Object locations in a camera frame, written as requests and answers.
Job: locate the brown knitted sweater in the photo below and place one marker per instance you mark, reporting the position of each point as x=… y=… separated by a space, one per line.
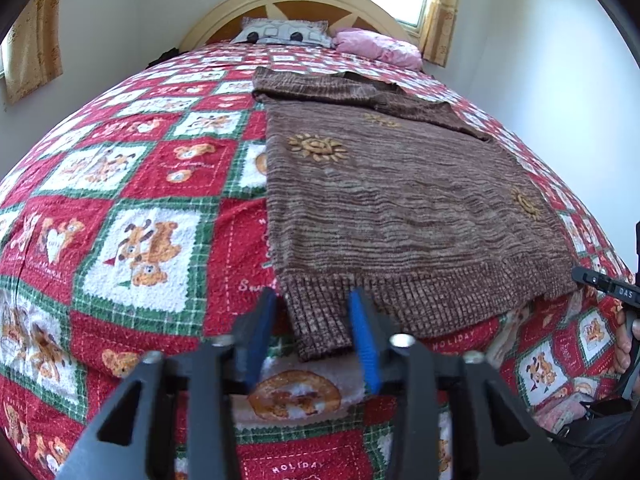
x=400 y=210

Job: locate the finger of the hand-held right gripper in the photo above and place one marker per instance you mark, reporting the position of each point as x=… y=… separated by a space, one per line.
x=595 y=281

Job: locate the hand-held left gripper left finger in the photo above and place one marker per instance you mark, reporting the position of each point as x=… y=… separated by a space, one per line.
x=260 y=330

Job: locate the pink pillow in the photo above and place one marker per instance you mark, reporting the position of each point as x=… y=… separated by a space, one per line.
x=380 y=45

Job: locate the yellow curtain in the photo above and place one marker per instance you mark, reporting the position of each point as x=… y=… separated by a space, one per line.
x=35 y=45
x=442 y=20

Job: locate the cream arched headboard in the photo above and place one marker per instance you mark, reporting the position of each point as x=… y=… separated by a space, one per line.
x=225 y=10

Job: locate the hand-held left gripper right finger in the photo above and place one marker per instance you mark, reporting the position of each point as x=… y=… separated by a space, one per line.
x=365 y=345

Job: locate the dark cloth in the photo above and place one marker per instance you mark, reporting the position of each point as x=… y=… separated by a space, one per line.
x=167 y=56

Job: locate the grey patterned pillow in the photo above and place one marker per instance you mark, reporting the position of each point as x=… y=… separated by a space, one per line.
x=280 y=32

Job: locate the person's right hand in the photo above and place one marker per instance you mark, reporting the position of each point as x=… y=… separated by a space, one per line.
x=623 y=342

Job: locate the red checkered printed bed sheet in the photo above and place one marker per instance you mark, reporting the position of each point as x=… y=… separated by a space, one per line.
x=125 y=185

